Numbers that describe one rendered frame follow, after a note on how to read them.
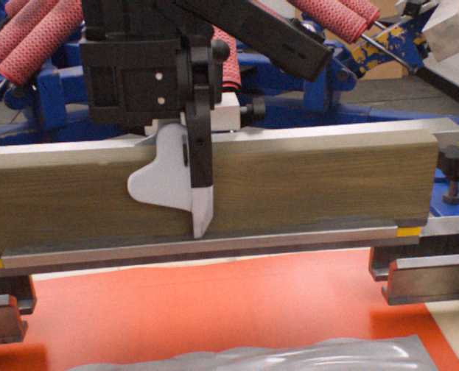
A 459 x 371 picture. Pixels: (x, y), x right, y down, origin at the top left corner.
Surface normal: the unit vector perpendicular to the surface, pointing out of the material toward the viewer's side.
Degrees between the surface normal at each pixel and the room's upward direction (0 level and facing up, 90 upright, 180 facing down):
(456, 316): 0
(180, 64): 75
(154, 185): 84
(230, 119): 90
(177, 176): 84
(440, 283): 90
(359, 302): 0
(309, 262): 0
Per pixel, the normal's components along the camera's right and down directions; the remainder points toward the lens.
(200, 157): 0.11, 0.63
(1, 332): 0.11, 0.44
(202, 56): 0.05, -0.42
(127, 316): -0.03, -0.90
